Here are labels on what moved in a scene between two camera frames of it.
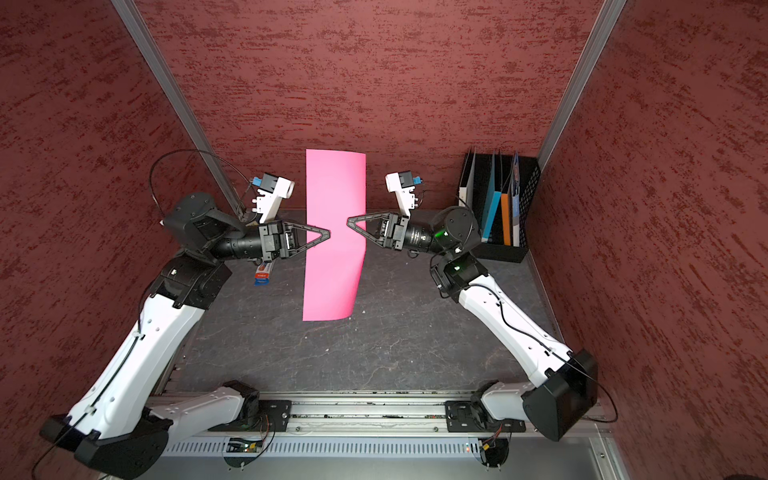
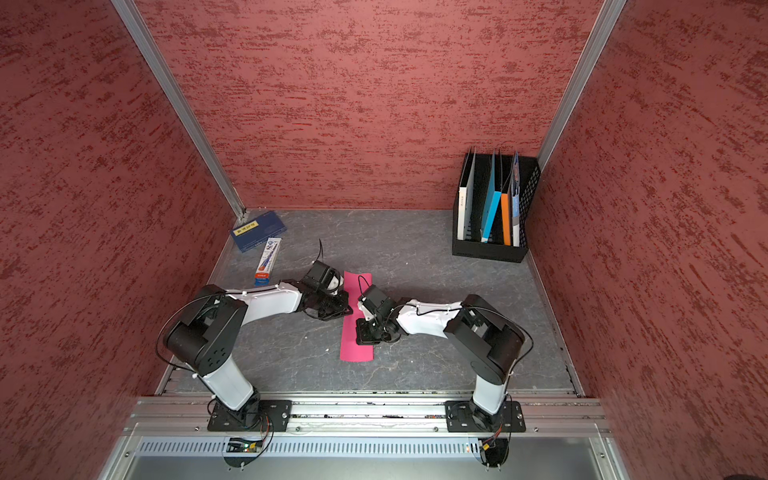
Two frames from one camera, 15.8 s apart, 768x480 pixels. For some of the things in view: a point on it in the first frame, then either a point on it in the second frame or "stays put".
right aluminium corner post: (602, 30) stays put
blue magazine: (516, 203) stays put
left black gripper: (275, 238) -> (342, 309)
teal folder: (492, 206) stays put
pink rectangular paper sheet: (336, 191) -> (350, 351)
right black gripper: (394, 227) -> (363, 337)
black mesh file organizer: (500, 190) stays put
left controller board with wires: (242, 451) stays put
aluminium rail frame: (381, 438) stays put
